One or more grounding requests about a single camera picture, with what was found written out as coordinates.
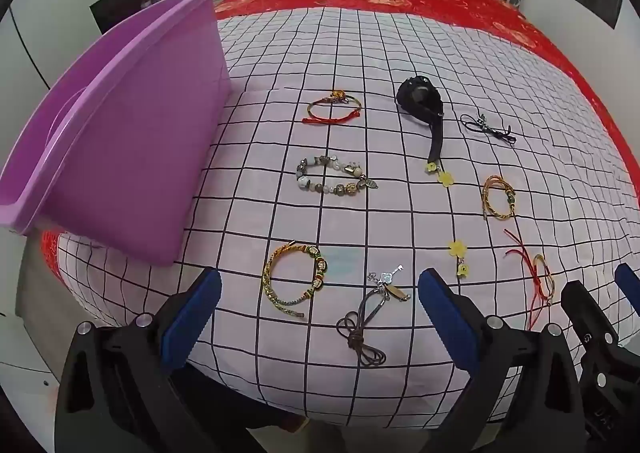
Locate grey white beaded bracelet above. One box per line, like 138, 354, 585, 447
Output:
296, 156, 379, 198

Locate yellow flower bead strand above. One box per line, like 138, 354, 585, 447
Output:
424, 160, 473, 279

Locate pink checked bed sheet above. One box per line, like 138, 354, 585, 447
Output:
42, 8, 640, 429

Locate black cord bracelet silver charm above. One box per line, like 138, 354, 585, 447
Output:
460, 113, 517, 144

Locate red string bracelet gold ring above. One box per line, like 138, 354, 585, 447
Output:
504, 229, 556, 329

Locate black wrist watch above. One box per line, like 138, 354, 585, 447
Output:
396, 75, 446, 166

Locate orange gold braided bracelet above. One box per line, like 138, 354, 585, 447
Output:
481, 175, 517, 221

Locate yellow green braided bracelet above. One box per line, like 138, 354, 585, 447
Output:
261, 242, 328, 319

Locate purple plastic basin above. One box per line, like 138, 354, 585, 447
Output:
0, 0, 232, 268

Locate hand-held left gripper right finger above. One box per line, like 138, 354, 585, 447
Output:
417, 267, 588, 453

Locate red string bracelet gold charm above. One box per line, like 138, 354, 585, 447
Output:
302, 90, 362, 125

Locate brown cord necklace key charms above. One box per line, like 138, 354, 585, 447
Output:
336, 264, 412, 366

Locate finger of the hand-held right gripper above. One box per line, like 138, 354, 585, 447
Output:
614, 263, 640, 319
560, 280, 621, 374

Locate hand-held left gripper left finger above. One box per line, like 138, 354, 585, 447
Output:
54, 267, 306, 453

